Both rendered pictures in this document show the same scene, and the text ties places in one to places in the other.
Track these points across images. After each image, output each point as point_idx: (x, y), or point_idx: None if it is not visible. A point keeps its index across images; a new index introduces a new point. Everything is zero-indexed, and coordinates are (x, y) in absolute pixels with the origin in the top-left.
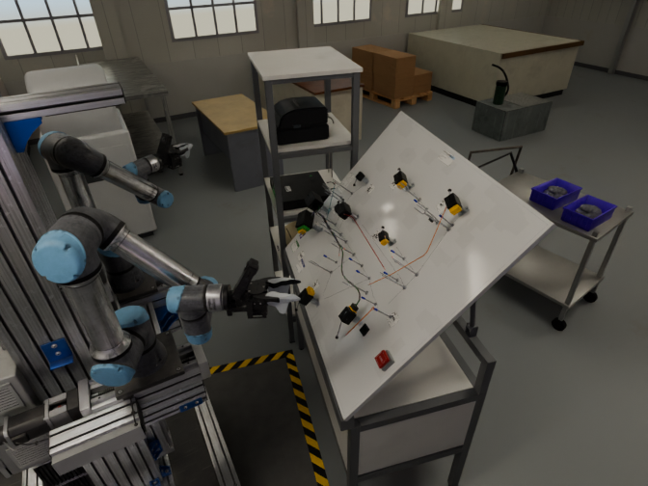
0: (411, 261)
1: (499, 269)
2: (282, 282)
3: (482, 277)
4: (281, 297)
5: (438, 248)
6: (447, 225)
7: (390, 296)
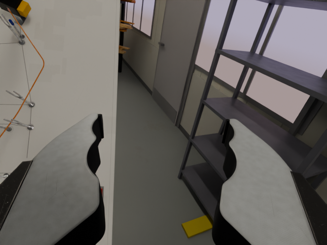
0: (6, 99)
1: (114, 46)
2: (88, 161)
3: (107, 60)
4: (283, 160)
5: (29, 65)
6: (15, 39)
7: (19, 150)
